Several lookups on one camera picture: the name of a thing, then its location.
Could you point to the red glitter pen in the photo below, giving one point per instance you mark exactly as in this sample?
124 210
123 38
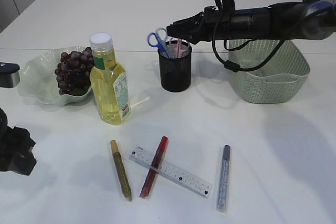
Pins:
147 186

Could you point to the blue scissors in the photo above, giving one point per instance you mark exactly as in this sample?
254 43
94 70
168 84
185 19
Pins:
158 39

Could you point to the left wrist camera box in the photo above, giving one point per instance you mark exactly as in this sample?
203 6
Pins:
9 75

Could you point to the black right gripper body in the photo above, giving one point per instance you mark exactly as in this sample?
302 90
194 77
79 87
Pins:
205 22

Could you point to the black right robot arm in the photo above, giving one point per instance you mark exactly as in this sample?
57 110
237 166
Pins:
307 19

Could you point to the green plastic woven basket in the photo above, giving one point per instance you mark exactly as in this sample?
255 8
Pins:
278 81

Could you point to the red grape bunch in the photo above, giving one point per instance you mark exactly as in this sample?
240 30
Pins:
73 72

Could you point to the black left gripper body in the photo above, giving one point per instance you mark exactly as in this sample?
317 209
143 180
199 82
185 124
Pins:
16 151

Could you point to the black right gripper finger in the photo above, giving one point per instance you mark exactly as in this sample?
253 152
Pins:
193 37
185 26

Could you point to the clear plastic ruler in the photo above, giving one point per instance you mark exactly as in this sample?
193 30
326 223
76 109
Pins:
173 173

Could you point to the pink scissors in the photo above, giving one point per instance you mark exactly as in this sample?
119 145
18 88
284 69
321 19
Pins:
178 48

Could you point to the gold glitter pen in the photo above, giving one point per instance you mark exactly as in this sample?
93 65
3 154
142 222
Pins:
122 176

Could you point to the yellow liquid plastic bottle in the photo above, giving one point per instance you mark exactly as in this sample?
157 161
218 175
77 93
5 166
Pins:
108 81

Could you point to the black mesh pen holder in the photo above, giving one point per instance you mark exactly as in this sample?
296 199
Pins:
175 73

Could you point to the silver blue glitter pen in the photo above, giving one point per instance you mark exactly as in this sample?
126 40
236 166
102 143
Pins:
223 180

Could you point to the green wavy glass plate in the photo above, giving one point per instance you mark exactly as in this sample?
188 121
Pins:
38 79

